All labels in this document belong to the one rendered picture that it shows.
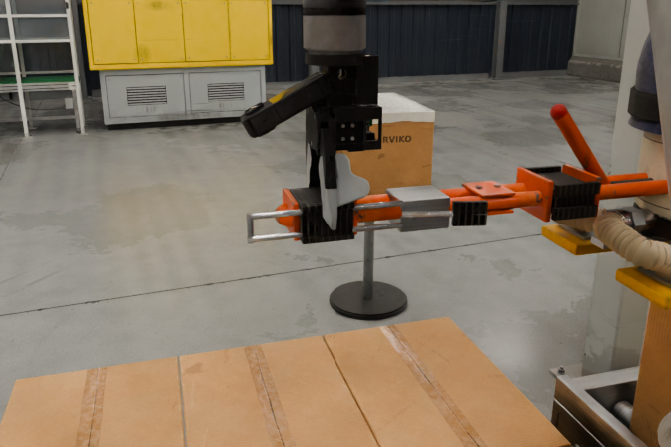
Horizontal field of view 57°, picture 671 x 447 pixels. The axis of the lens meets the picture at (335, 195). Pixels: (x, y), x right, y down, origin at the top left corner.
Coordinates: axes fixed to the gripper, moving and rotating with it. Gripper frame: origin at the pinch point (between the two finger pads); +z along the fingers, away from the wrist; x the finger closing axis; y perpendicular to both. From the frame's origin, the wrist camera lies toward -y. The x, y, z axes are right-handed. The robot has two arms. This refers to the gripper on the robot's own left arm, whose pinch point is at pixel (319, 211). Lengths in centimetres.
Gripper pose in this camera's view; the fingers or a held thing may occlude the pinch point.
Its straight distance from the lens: 80.1
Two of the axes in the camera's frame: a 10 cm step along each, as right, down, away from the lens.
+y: 9.7, -0.7, 2.4
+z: 0.0, 9.5, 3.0
